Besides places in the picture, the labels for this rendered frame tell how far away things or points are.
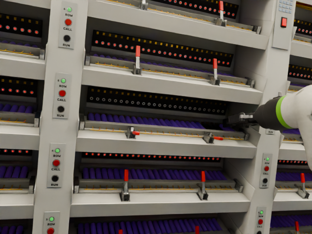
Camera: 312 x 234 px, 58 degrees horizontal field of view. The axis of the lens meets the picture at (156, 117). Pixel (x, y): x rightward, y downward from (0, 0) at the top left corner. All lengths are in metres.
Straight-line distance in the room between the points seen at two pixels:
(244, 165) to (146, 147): 0.41
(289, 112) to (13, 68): 0.71
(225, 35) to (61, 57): 0.52
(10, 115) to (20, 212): 0.27
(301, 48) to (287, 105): 0.42
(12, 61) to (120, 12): 0.32
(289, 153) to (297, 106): 0.42
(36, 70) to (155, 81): 0.33
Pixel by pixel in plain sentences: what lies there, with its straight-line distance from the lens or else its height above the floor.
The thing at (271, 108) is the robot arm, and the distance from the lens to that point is 0.82.
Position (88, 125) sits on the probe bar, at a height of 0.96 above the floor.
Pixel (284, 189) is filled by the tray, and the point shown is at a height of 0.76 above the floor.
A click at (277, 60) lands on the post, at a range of 1.08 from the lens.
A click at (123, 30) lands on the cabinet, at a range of 1.05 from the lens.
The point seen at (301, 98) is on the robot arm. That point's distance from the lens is 0.74.
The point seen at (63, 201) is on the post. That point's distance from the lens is 0.86.
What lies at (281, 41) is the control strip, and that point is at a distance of 1.09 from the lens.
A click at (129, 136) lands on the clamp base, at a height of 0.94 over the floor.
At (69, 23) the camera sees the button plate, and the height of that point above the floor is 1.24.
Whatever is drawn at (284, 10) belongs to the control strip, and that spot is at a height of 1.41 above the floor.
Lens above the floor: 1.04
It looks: 2 degrees down
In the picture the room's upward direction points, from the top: 6 degrees clockwise
